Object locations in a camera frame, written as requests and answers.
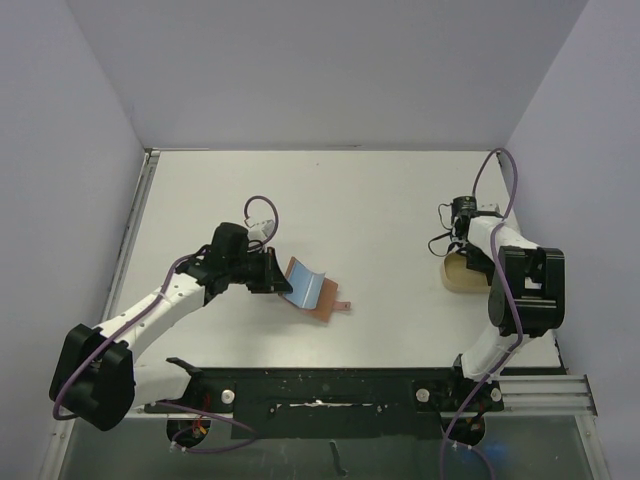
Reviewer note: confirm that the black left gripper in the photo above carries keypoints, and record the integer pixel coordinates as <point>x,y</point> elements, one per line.
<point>272,280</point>

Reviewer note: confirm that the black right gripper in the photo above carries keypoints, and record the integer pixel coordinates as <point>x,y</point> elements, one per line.
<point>473,256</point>

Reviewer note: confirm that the brown leather card holder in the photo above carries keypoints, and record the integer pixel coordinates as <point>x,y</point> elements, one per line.
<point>313,294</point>

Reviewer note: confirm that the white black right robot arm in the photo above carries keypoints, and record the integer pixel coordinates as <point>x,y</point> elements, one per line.
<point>524,281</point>

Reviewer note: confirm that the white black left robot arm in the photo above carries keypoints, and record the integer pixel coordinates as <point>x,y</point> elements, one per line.
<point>99,378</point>

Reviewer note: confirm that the beige oval tray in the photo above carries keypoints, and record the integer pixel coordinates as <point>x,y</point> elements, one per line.
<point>457,278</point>

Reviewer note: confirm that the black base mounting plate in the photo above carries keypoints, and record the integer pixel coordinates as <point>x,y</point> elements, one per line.
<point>359,422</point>

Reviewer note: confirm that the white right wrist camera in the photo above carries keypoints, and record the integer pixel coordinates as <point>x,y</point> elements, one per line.
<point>489,209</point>

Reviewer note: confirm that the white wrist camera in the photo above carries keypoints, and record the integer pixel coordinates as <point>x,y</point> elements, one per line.
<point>260,230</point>
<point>489,209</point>

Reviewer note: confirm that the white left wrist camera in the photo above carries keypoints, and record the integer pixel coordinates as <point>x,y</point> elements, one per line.
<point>260,230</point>

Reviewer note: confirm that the aluminium left side rail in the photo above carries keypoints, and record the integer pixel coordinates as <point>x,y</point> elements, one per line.
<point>147,172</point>

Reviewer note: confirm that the aluminium rail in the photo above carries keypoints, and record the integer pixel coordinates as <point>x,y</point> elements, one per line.
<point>545,392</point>
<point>147,172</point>

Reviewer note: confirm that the aluminium front rail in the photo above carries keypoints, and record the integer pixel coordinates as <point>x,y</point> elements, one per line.
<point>545,392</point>

